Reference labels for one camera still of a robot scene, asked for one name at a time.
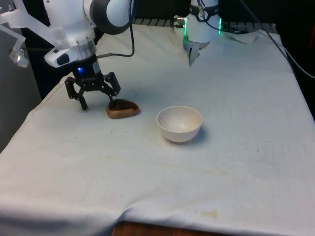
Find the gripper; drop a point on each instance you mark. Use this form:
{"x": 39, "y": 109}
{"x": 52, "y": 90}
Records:
{"x": 86, "y": 70}

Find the coffee beans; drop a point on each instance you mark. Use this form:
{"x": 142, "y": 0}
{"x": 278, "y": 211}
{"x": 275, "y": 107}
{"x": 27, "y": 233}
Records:
{"x": 123, "y": 105}

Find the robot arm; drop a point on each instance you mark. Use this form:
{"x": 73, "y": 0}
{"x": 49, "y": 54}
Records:
{"x": 71, "y": 19}

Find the white bowl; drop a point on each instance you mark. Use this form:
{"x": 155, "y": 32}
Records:
{"x": 179, "y": 127}

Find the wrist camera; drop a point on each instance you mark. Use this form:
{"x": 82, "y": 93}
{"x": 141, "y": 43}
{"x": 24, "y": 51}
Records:
{"x": 59, "y": 57}

